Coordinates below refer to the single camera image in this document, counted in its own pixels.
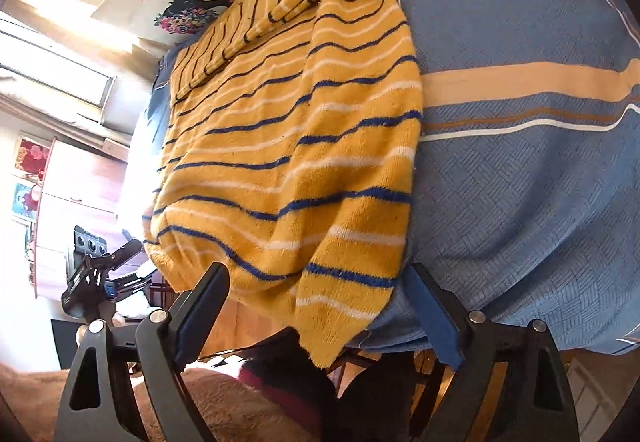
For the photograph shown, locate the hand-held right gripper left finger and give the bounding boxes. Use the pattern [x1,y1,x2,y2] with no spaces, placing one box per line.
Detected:
[54,262,232,442]

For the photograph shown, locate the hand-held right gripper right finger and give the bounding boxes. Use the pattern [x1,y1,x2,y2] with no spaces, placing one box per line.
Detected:
[402,263,581,442]

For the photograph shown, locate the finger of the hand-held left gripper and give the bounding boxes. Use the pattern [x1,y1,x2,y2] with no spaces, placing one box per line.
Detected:
[108,238,145,269]
[107,264,157,297]

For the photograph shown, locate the yellow striped knit sweater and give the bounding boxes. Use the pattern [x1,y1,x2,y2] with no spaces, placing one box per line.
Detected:
[141,0,425,369]

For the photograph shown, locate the wooden cabinet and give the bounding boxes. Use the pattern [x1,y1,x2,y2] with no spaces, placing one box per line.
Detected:
[32,137,133,297]

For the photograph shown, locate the brown fuzzy blanket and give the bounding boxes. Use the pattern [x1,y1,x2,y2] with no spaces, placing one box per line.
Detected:
[0,362,321,442]

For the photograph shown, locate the dark cloth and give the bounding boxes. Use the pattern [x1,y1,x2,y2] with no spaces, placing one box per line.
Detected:
[239,327,416,442]

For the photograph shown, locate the blue checked bed sheet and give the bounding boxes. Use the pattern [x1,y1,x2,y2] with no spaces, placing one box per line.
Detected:
[145,0,640,355]

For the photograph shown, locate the window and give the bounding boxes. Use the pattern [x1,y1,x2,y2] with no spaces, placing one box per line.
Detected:
[0,12,118,123]

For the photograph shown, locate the blue wall picture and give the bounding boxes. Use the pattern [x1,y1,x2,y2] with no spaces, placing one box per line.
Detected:
[11,182,43,223]

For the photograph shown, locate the flower wall picture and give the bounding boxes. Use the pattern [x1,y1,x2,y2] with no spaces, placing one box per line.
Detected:
[14,134,53,173]

